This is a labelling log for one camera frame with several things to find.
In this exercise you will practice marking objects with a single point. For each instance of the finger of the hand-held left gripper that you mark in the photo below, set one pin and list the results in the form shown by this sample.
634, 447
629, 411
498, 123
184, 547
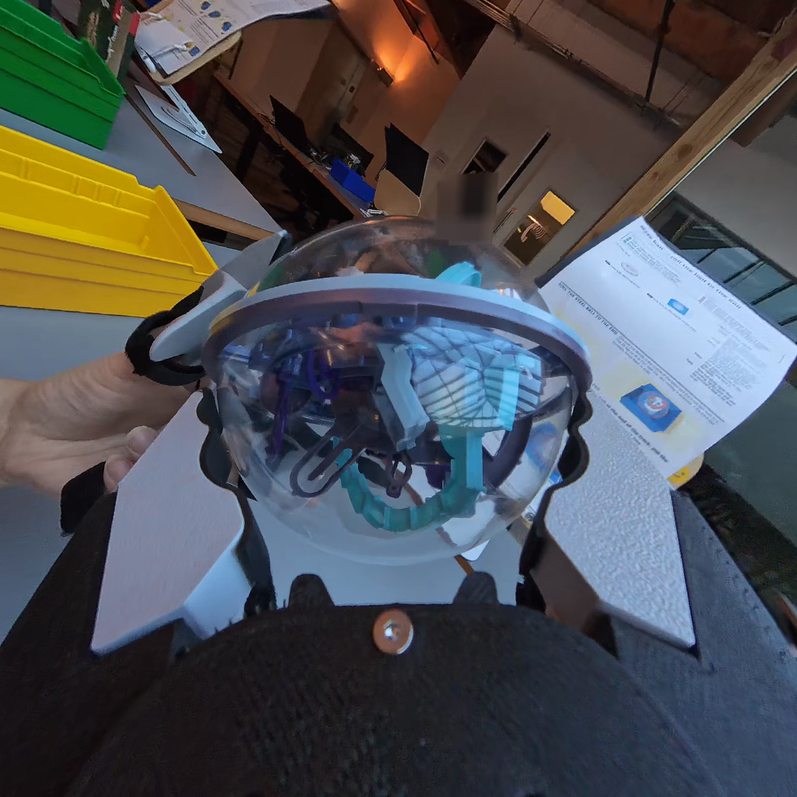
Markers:
264, 252
199, 317

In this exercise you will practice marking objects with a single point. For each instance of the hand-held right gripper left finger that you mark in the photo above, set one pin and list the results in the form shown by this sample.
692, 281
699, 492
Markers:
168, 535

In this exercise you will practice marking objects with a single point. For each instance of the small white printed sheet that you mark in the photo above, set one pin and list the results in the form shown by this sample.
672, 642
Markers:
180, 118

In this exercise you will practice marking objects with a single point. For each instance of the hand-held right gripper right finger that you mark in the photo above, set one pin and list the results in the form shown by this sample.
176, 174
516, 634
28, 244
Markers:
622, 535

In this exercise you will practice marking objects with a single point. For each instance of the black monitor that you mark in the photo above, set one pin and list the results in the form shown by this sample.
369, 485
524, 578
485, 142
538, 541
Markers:
289, 124
408, 159

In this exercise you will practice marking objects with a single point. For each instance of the stacked green plastic bins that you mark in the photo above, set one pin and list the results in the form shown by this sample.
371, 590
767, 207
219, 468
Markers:
50, 75

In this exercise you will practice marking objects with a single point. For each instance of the clipboard with printed papers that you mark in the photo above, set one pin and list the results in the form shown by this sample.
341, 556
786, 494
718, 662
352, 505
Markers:
205, 31

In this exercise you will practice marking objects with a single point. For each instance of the clear plastic maze ball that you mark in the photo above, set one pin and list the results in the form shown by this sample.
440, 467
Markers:
398, 398

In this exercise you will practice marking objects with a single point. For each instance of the stacked yellow plastic bins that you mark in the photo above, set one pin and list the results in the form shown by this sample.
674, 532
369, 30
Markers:
93, 230

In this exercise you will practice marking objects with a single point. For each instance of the green cardboard box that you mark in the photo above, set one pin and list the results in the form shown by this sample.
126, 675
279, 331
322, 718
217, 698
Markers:
109, 37

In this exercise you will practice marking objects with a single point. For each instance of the white printed instruction sheet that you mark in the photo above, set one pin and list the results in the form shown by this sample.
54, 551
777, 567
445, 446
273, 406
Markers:
678, 348

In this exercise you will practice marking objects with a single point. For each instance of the person's left hand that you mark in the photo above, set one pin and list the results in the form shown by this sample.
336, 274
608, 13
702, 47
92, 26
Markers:
68, 417

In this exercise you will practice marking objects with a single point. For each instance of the blue plastic bin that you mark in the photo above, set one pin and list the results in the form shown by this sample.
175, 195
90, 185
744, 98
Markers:
352, 180

